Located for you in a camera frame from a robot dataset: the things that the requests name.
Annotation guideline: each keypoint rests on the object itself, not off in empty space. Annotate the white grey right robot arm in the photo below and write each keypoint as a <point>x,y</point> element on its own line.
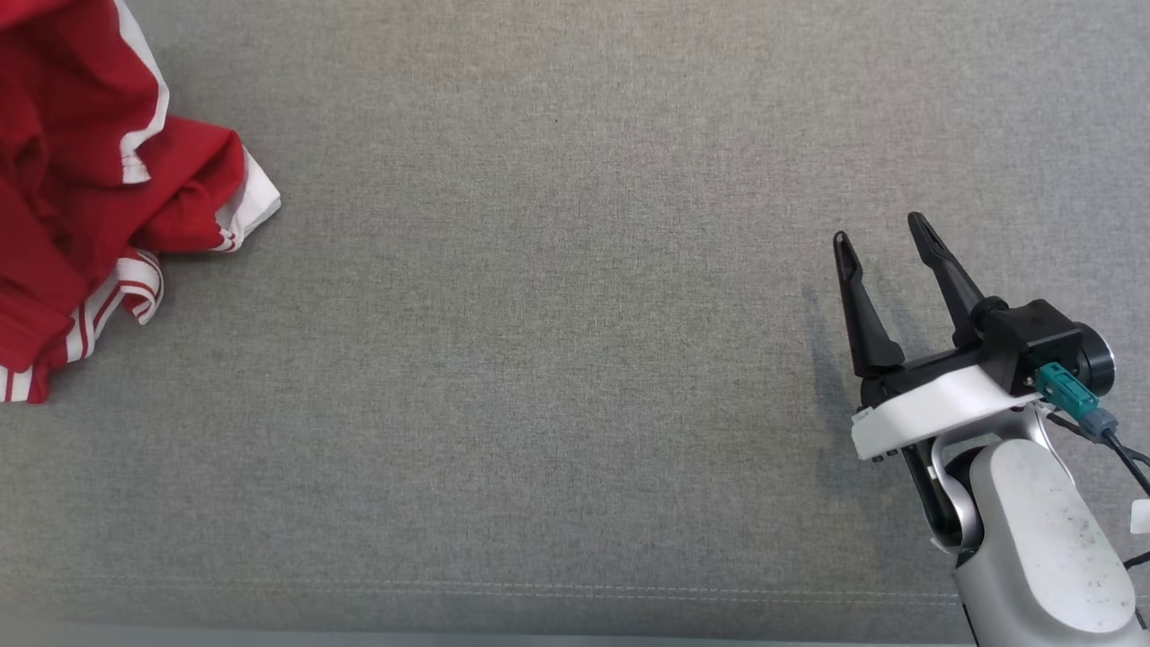
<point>1042,539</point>

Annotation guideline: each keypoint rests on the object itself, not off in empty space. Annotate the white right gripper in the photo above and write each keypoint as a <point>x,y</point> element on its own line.
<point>934,404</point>

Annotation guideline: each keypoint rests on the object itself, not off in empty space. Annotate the red jersey with number 23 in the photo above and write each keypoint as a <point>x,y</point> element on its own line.
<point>193,180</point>

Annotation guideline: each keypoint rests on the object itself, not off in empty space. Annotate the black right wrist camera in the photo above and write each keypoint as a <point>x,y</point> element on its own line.
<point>1033,337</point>

